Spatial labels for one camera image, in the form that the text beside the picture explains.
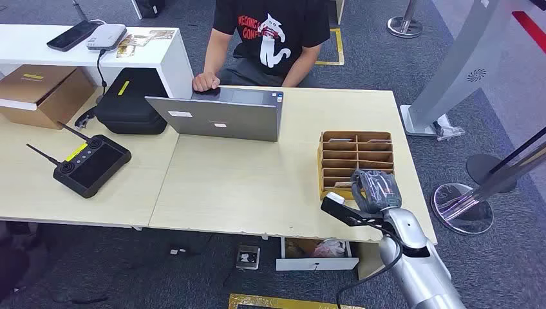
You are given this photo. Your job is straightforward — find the brown cardboard box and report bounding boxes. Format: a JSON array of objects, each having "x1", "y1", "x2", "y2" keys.
[{"x1": 0, "y1": 64, "x2": 97, "y2": 131}]

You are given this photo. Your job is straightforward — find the silver floor socket box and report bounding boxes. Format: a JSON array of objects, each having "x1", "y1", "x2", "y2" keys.
[{"x1": 236, "y1": 245, "x2": 261, "y2": 271}]

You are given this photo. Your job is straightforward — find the black smartphone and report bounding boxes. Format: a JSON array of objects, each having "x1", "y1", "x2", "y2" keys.
[{"x1": 46, "y1": 20, "x2": 102, "y2": 53}]

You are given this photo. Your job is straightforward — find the white shelf unit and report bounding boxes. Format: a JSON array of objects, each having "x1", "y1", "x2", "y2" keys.
[{"x1": 0, "y1": 23, "x2": 195, "y2": 112}]

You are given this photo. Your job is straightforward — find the silver gate pillar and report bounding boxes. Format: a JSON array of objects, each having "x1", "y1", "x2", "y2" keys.
[{"x1": 399, "y1": 0, "x2": 519, "y2": 138}]

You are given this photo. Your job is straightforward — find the chrome stanchion post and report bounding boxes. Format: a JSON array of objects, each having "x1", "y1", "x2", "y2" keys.
[{"x1": 386, "y1": 0, "x2": 424, "y2": 39}]

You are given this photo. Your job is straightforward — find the person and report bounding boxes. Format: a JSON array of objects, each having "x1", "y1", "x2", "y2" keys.
[{"x1": 192, "y1": 0, "x2": 332, "y2": 93}]

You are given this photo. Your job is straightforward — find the printed photo cards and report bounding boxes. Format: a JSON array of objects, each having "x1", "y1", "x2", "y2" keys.
[{"x1": 116, "y1": 30, "x2": 176, "y2": 59}]

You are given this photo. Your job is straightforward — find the black zippered carrying case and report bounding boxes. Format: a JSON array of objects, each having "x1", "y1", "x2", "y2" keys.
[{"x1": 94, "y1": 67, "x2": 169, "y2": 136}]

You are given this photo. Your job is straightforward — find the wooden card organizer rack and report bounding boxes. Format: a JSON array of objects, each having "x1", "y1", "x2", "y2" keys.
[{"x1": 317, "y1": 131, "x2": 395, "y2": 201}]

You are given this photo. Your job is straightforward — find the black power cable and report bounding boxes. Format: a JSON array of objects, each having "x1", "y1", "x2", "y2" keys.
[{"x1": 95, "y1": 48, "x2": 108, "y2": 104}]

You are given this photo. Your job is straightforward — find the black clip tool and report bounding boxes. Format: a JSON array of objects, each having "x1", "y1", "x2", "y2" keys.
[{"x1": 74, "y1": 106, "x2": 98, "y2": 130}]

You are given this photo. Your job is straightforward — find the grey laptop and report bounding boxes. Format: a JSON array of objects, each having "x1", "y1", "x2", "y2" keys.
[{"x1": 144, "y1": 87, "x2": 285, "y2": 143}]

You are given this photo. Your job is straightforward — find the person's right hand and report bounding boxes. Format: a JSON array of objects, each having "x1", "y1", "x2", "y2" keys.
[{"x1": 192, "y1": 71, "x2": 221, "y2": 93}]

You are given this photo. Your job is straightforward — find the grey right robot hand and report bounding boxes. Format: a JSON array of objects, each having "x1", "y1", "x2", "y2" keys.
[{"x1": 350, "y1": 169, "x2": 402, "y2": 214}]

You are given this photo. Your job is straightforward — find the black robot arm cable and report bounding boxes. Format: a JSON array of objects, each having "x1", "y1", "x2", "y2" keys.
[{"x1": 335, "y1": 223, "x2": 404, "y2": 309}]

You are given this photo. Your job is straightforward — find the black stanchion base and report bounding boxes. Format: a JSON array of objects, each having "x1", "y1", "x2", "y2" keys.
[{"x1": 466, "y1": 153, "x2": 518, "y2": 194}]

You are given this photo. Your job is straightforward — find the white open drawer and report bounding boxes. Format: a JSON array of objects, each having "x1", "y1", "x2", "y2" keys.
[{"x1": 275, "y1": 237, "x2": 360, "y2": 272}]

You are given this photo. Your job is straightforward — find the white grey electronic device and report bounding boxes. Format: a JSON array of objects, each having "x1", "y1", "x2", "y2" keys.
[{"x1": 86, "y1": 23, "x2": 128, "y2": 52}]

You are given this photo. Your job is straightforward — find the black remote controller with antennas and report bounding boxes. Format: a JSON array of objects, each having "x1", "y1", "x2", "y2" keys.
[{"x1": 26, "y1": 122, "x2": 132, "y2": 199}]

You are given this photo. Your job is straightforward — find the chrome stanchion base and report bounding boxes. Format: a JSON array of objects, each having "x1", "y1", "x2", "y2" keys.
[{"x1": 431, "y1": 183, "x2": 494, "y2": 236}]

